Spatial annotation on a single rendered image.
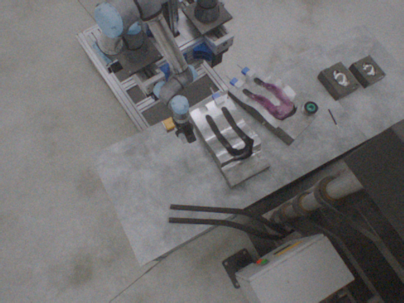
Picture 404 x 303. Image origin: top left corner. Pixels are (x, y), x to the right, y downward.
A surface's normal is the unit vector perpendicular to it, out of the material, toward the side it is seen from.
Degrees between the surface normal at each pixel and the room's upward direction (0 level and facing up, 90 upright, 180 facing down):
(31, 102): 0
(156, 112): 0
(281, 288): 0
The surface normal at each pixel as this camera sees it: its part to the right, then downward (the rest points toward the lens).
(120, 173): 0.00, -0.33
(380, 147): -0.88, 0.45
